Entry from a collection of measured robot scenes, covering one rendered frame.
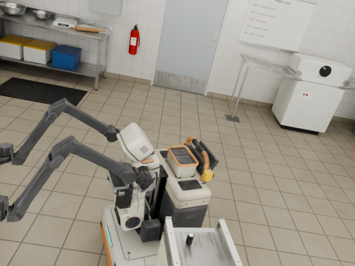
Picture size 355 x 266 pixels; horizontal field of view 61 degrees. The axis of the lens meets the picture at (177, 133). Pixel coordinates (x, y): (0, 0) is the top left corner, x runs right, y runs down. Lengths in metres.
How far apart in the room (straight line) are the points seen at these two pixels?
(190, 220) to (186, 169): 0.35
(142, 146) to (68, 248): 1.16
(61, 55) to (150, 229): 3.84
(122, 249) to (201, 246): 0.78
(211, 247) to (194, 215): 0.50
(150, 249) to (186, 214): 0.40
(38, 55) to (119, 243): 3.90
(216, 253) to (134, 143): 0.73
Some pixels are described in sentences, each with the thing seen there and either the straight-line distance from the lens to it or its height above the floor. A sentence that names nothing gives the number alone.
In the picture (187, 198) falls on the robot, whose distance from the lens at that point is 1.90.
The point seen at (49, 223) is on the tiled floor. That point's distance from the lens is 2.77.
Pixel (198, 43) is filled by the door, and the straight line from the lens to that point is 5.62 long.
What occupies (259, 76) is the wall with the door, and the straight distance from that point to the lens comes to 5.92.
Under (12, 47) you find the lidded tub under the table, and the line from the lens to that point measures 5.64.
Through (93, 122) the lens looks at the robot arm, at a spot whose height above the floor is 1.08.
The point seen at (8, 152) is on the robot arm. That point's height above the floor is 0.87.
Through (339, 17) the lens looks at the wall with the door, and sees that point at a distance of 6.13.
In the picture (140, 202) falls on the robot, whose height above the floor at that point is 0.64.
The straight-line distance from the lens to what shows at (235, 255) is 1.53.
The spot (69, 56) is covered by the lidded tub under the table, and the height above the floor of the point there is 0.45.
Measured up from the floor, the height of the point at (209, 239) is 0.84.
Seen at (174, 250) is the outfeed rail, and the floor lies 0.90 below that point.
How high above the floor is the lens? 1.99
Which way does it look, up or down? 28 degrees down
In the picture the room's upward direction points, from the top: 13 degrees clockwise
